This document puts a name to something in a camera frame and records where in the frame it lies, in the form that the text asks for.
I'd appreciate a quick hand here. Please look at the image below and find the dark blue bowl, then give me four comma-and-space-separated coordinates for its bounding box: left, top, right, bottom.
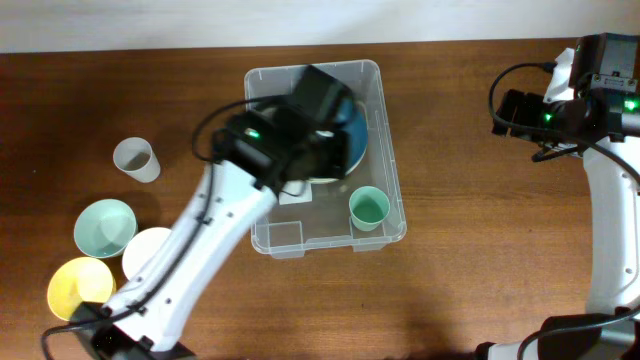
337, 99, 368, 175

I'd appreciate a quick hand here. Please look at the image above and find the mint green plastic cup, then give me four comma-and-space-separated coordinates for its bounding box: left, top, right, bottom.
349, 186, 391, 232

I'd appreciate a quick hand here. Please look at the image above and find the grey plastic cup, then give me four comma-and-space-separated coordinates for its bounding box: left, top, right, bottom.
113, 137, 161, 183

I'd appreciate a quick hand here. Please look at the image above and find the white small bowl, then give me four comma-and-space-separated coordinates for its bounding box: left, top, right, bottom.
122, 227, 171, 280

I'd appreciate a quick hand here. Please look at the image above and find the mint green small bowl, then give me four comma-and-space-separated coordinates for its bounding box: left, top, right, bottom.
73, 199, 138, 259

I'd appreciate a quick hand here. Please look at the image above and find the yellow small bowl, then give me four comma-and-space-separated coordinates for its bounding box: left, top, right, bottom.
47, 257, 116, 321

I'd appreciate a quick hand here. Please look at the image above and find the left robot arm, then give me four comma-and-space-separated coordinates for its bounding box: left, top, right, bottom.
70, 110, 367, 359

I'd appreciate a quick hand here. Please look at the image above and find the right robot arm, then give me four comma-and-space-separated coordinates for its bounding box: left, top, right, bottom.
475, 73, 639, 359

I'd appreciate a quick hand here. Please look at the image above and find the clear plastic storage bin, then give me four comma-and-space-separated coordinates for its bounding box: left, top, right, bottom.
251, 60, 407, 259

